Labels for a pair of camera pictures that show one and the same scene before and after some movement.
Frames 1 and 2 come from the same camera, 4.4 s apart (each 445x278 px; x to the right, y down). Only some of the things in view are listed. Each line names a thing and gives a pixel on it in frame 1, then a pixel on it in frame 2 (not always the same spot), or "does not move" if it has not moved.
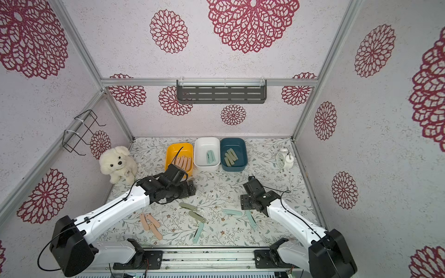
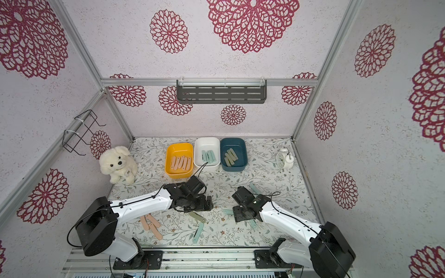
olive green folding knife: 232,152 does not move
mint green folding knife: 212,155 does not move
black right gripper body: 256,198 -> 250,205
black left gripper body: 181,191 -> 198,204
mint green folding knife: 210,156 does not move
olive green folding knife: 230,160 does not move
